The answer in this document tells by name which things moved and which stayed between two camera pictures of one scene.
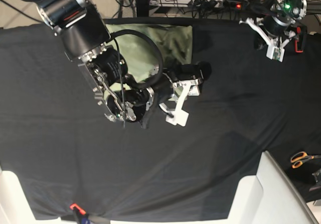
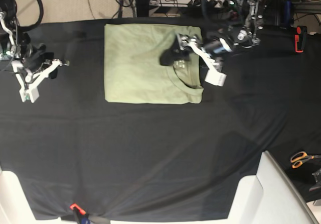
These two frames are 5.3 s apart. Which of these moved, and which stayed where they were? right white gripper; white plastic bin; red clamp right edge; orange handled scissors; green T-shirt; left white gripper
Moved: right white gripper; left white gripper
Stayed: white plastic bin; green T-shirt; red clamp right edge; orange handled scissors
